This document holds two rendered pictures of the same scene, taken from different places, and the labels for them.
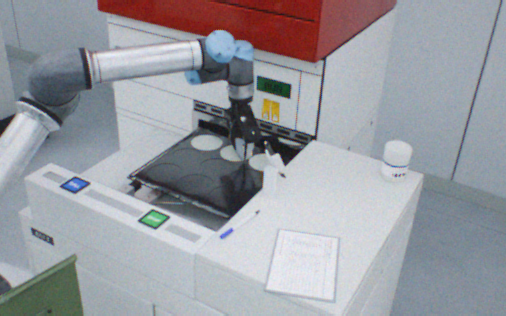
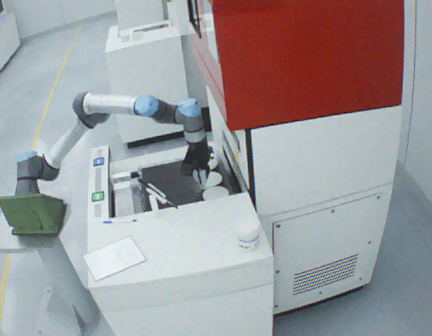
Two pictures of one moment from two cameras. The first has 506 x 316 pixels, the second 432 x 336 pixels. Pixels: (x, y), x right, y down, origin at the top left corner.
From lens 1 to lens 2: 1.35 m
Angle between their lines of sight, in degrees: 45
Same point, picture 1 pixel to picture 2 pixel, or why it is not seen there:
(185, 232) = (99, 211)
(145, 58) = (106, 103)
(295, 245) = (122, 248)
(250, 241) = (111, 232)
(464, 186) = not seen: outside the picture
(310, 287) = (97, 268)
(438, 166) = not seen: outside the picture
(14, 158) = (66, 139)
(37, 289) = (27, 200)
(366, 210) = (189, 256)
